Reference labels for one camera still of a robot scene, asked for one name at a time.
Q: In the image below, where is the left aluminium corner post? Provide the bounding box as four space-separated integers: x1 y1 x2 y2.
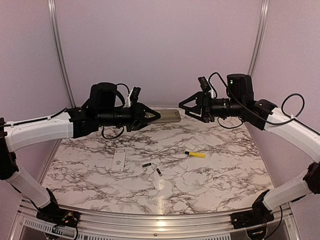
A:
47 0 76 108

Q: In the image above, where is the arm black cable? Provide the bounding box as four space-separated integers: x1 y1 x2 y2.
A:
0 83 132 140
207 72 306 130

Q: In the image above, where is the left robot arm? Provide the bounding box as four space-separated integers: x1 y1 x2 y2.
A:
0 82 161 223

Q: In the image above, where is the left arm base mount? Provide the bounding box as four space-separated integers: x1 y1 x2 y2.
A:
36 208 80 228

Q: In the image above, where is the small white remote control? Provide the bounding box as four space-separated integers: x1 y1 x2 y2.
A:
151 109 181 124

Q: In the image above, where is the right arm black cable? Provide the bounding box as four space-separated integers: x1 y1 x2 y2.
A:
207 72 306 130

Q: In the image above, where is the aluminium corner post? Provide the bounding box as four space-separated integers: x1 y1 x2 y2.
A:
247 0 270 77
47 0 76 108

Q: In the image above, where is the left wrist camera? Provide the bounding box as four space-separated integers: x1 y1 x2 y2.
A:
124 86 141 108

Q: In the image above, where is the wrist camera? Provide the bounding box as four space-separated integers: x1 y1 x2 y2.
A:
124 86 141 108
198 76 218 99

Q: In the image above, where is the right aluminium corner post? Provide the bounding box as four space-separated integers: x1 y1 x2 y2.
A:
247 0 270 77

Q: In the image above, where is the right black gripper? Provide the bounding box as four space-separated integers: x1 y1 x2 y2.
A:
179 91 245 122

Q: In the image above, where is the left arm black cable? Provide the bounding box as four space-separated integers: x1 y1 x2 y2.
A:
0 83 132 140

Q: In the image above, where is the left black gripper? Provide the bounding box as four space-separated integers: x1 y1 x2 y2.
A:
97 99 161 132

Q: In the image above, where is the large white remote control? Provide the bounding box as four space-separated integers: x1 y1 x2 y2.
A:
111 148 126 172

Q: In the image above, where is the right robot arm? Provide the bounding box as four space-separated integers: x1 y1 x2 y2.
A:
178 73 320 224

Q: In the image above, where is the aluminium front rail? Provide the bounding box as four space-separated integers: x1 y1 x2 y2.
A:
9 199 301 240

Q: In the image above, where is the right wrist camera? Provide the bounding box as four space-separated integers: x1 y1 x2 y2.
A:
198 76 218 99

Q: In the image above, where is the yellow handled screwdriver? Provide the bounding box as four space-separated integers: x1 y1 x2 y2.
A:
184 151 206 158

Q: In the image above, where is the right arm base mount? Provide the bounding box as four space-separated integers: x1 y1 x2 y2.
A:
230 209 275 230

